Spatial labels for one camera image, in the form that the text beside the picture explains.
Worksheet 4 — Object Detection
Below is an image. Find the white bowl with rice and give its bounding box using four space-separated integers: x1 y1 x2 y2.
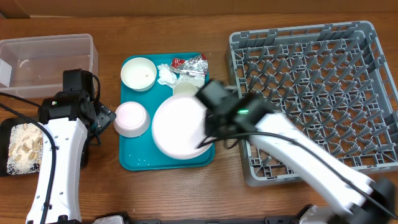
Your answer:
113 101 150 138

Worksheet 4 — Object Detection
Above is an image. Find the white round plate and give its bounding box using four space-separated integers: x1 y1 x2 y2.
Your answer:
152 95 210 160

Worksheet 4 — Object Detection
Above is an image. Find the white bowl with peanuts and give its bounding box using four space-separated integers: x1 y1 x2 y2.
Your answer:
121 57 157 91

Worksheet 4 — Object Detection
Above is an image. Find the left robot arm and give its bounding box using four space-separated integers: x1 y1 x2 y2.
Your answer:
26 69 116 223

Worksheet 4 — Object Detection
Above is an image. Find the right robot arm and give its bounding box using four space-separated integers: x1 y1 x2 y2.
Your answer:
195 80 397 224

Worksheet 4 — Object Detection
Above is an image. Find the black rectangular waste tray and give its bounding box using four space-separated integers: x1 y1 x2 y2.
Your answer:
0 115 90 177

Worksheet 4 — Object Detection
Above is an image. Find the grey plastic dishwasher rack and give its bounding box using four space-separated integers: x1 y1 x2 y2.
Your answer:
226 21 397 174

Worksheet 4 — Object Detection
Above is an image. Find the white paper cup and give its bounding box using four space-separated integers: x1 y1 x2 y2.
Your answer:
173 81 197 95

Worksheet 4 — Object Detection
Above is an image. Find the teal plastic serving tray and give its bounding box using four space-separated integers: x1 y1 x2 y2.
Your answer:
119 52 216 172

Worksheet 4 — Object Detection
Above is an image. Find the crumpled silver foil wrapper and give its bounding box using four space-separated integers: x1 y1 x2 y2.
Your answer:
170 54 208 78

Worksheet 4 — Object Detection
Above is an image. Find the crumpled white napkin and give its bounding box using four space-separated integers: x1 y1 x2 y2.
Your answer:
157 63 205 88

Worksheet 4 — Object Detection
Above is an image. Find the pile of rice and peanuts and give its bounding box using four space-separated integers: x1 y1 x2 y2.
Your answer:
7 123 43 174

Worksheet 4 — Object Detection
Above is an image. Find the clear plastic storage bin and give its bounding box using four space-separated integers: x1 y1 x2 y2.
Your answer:
1 34 99 98

